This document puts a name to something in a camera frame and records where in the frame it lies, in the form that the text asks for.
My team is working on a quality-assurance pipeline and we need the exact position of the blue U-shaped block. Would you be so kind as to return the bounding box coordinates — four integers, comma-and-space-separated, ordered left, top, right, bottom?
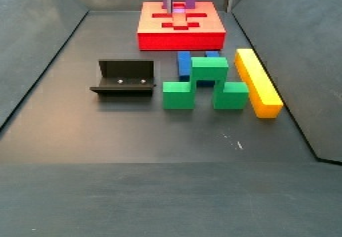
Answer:
178, 51, 215, 87

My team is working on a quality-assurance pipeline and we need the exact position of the red slotted base block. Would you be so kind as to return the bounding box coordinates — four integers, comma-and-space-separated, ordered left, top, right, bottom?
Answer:
137, 2, 226, 51

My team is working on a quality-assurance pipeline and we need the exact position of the green stepped arch block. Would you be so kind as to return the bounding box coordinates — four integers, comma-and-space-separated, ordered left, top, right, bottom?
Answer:
163, 57, 249, 110

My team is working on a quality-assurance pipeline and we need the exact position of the yellow long bar block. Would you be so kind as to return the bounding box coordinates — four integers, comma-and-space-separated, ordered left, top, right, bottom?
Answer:
236, 49, 284, 119

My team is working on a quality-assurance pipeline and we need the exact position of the black angle bracket fixture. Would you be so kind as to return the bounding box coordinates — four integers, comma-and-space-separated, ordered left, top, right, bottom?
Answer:
90, 59, 155, 96

